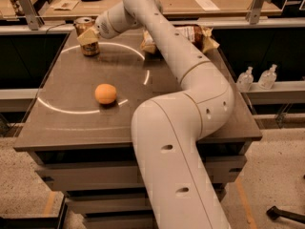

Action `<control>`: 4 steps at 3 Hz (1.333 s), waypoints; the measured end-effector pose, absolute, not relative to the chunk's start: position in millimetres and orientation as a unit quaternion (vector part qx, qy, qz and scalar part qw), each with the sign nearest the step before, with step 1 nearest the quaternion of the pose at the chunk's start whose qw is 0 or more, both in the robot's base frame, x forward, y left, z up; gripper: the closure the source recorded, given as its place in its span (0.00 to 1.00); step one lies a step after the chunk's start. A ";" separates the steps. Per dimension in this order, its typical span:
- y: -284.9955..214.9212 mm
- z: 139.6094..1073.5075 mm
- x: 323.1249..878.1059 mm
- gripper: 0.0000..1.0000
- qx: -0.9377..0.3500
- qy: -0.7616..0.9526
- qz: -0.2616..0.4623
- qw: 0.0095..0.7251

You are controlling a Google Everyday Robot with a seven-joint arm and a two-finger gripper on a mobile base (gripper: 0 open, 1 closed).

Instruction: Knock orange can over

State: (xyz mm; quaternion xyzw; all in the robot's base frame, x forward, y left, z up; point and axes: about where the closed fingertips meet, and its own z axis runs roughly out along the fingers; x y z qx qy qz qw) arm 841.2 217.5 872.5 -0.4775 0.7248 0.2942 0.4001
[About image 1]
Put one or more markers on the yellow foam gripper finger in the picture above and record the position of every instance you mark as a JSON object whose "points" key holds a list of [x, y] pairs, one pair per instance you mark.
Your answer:
{"points": [[87, 36]]}

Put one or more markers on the orange soda can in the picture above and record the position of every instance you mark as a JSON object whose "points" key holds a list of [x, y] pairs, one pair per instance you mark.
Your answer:
{"points": [[81, 24]]}

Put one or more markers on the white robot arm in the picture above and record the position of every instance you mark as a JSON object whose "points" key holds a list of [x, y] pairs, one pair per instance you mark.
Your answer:
{"points": [[166, 128]]}

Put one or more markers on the paper card on desk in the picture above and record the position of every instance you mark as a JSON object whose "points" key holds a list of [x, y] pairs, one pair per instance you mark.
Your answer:
{"points": [[65, 5]]}

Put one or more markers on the orange ball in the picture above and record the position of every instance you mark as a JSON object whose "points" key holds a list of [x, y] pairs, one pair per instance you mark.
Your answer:
{"points": [[105, 94]]}

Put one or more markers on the grey drawer cabinet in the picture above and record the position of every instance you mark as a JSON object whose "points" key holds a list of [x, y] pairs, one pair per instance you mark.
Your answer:
{"points": [[84, 149]]}

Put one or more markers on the brown chip bag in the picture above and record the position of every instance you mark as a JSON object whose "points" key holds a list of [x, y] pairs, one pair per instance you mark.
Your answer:
{"points": [[201, 37]]}

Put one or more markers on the white paper sheet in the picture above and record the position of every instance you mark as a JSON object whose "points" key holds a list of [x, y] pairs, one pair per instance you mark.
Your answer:
{"points": [[207, 5]]}

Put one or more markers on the left clear plastic bottle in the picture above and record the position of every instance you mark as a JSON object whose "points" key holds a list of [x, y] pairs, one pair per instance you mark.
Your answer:
{"points": [[245, 80]]}

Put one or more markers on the clear plastic bottle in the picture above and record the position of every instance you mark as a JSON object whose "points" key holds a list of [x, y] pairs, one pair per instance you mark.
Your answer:
{"points": [[245, 80], [268, 78]]}

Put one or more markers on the right clear plastic bottle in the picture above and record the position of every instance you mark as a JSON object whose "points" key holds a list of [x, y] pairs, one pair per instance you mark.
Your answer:
{"points": [[268, 78]]}

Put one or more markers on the black chair leg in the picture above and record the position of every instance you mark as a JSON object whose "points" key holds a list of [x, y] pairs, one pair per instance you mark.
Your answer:
{"points": [[275, 213]]}

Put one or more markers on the left metal bracket post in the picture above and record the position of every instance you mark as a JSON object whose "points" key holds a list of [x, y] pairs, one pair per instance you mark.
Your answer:
{"points": [[27, 11]]}

